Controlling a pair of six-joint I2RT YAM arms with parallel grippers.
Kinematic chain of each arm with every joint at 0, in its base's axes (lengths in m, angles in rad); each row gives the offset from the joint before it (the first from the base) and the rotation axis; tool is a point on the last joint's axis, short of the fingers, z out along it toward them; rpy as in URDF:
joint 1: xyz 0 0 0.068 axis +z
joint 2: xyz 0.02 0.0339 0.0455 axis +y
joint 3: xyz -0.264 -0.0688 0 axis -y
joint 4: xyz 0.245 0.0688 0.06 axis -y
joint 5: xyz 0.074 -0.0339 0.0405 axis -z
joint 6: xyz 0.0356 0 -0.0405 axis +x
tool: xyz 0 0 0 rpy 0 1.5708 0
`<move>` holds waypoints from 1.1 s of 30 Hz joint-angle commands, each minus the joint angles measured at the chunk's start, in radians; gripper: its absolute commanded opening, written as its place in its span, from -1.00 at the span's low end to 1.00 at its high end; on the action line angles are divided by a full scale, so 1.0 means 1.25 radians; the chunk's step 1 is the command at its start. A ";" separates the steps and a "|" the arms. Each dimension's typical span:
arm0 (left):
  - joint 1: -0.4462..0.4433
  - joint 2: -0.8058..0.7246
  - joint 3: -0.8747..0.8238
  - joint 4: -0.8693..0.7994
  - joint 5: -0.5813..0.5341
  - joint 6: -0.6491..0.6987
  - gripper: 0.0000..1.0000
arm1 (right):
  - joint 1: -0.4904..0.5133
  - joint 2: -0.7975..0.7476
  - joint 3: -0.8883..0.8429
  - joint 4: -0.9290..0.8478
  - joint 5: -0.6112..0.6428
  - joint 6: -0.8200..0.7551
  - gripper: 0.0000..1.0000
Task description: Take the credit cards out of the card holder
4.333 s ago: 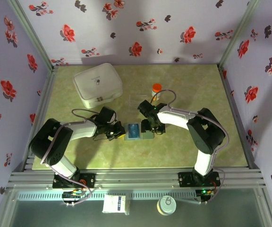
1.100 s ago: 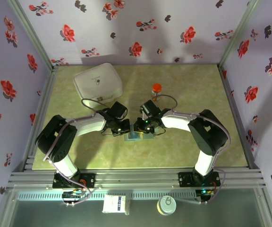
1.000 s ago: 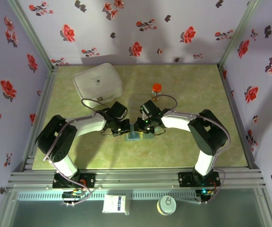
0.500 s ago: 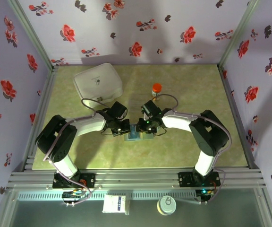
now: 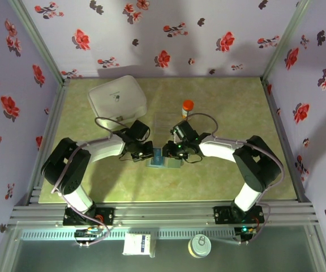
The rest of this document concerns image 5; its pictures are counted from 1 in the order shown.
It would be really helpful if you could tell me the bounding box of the blue VIP card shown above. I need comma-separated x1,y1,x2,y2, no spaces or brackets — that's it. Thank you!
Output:
153,147,164,167

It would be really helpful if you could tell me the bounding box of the clear acrylic card box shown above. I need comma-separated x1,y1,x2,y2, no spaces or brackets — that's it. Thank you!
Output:
152,110,181,137

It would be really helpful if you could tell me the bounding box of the orange-capped bottle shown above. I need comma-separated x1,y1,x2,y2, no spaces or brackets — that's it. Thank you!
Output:
181,99,195,122

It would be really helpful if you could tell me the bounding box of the white plastic container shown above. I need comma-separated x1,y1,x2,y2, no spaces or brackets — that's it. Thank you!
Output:
87,75,148,131

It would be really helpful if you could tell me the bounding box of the white box with blue print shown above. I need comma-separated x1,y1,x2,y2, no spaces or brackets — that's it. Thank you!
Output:
122,232,157,258

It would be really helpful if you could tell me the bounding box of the small electronics board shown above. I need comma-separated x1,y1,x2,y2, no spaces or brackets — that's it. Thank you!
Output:
74,225,103,247
235,225,259,244

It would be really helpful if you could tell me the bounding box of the silver tin can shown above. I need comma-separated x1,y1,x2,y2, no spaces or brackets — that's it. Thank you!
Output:
187,234,211,258

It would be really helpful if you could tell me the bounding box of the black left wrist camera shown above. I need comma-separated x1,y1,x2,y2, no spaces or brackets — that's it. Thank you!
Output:
131,149,149,163

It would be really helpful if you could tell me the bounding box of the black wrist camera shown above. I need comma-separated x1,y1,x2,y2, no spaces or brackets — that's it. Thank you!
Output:
131,149,149,163
173,149,190,162

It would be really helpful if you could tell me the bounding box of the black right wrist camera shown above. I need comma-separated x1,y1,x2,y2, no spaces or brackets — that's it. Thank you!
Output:
173,149,190,162

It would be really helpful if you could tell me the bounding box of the lavender right arm cable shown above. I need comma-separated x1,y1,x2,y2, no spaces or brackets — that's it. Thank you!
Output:
190,112,285,245

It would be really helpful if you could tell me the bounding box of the lavender arm cable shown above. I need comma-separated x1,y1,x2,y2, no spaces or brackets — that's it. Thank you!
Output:
51,116,131,247
190,112,285,245

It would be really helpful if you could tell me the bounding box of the thin black camera cable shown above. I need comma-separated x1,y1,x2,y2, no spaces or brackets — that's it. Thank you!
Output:
117,152,137,164
184,152,203,164

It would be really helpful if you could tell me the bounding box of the lavender left arm cable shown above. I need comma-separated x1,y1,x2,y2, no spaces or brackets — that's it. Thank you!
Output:
51,116,131,247

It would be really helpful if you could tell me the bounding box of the long aluminium frame rail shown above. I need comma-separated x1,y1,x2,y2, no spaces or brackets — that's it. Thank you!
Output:
7,201,321,227

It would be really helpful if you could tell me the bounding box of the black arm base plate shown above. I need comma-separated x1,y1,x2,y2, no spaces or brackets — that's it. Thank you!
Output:
213,205,265,225
63,206,115,227

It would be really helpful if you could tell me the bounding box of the perforated metal cable duct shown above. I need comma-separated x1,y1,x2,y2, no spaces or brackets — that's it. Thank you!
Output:
20,228,234,241

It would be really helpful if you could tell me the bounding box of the aluminium side rail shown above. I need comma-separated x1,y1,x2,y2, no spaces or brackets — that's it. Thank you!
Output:
27,78,71,205
260,76,314,203

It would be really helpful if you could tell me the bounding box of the aluminium frame upright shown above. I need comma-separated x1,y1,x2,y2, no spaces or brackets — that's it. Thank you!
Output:
7,0,67,83
261,0,314,82

